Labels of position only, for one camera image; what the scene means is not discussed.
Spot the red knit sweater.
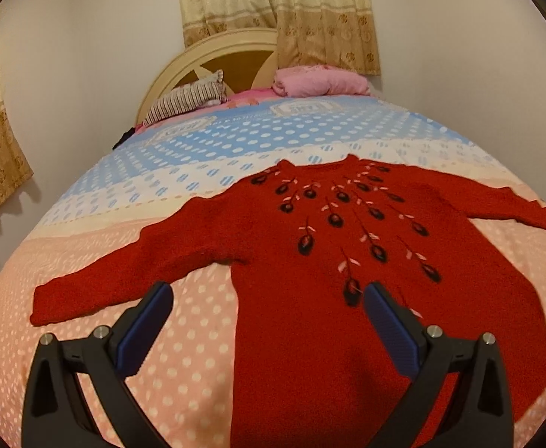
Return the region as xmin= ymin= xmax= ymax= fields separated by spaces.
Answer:
xmin=30 ymin=156 xmax=546 ymax=447

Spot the pink bed sheet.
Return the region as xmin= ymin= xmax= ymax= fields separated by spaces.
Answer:
xmin=134 ymin=87 xmax=283 ymax=134

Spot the striped pillow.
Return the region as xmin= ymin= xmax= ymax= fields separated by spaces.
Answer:
xmin=140 ymin=70 xmax=227 ymax=127

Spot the pink pillow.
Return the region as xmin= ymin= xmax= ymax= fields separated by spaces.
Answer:
xmin=272 ymin=65 xmax=370 ymax=98

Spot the cream wooden headboard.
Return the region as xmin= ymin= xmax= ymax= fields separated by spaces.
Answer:
xmin=136 ymin=27 xmax=278 ymax=122

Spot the beige curtain behind headboard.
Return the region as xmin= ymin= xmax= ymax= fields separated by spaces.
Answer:
xmin=179 ymin=0 xmax=381 ymax=76

